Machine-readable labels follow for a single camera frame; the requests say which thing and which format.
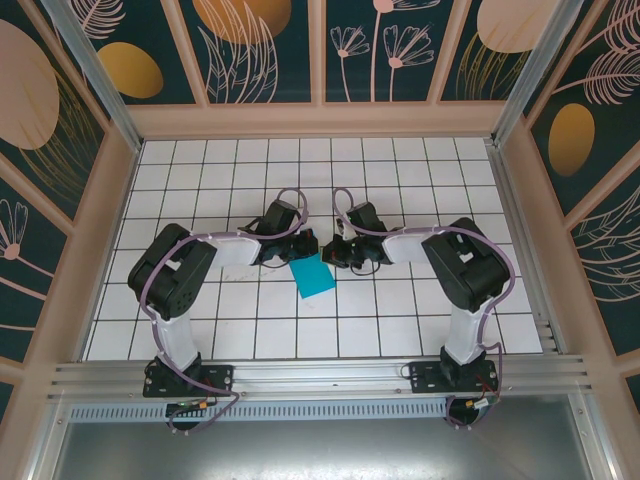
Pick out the blue cloth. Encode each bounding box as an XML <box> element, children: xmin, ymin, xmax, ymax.
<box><xmin>288</xmin><ymin>255</ymin><xmax>336</xmax><ymax>300</ymax></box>

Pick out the grey metal shelf plate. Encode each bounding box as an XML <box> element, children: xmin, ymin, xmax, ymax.
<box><xmin>47</xmin><ymin>393</ymin><xmax>609</xmax><ymax>480</ymax></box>

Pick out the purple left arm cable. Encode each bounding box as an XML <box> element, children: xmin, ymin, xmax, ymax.
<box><xmin>138</xmin><ymin>187</ymin><xmax>310</xmax><ymax>434</ymax></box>

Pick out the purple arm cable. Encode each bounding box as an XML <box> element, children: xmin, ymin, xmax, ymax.
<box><xmin>332</xmin><ymin>187</ymin><xmax>515</xmax><ymax>430</ymax></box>
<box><xmin>138</xmin><ymin>187</ymin><xmax>310</xmax><ymax>434</ymax></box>

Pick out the long aluminium mounting rail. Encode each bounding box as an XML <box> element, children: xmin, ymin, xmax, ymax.
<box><xmin>46</xmin><ymin>353</ymin><xmax>594</xmax><ymax>404</ymax></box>

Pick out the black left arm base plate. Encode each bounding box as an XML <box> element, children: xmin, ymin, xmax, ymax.
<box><xmin>142</xmin><ymin>363</ymin><xmax>236</xmax><ymax>399</ymax></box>

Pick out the grey slotted cable duct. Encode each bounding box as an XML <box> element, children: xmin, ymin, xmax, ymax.
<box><xmin>69</xmin><ymin>398</ymin><xmax>452</xmax><ymax>422</ymax></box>

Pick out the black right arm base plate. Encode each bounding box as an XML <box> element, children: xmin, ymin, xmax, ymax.
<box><xmin>408</xmin><ymin>360</ymin><xmax>501</xmax><ymax>395</ymax></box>

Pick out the aluminium table side rail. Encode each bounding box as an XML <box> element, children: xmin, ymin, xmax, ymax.
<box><xmin>485</xmin><ymin>139</ymin><xmax>569</xmax><ymax>357</ymax></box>

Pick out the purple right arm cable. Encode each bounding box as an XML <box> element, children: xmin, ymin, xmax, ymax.
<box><xmin>332</xmin><ymin>187</ymin><xmax>515</xmax><ymax>430</ymax></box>

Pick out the aluminium frame post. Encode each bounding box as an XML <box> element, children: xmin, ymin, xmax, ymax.
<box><xmin>41</xmin><ymin>0</ymin><xmax>144</xmax><ymax>154</ymax></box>
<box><xmin>489</xmin><ymin>0</ymin><xmax>586</xmax><ymax>147</ymax></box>

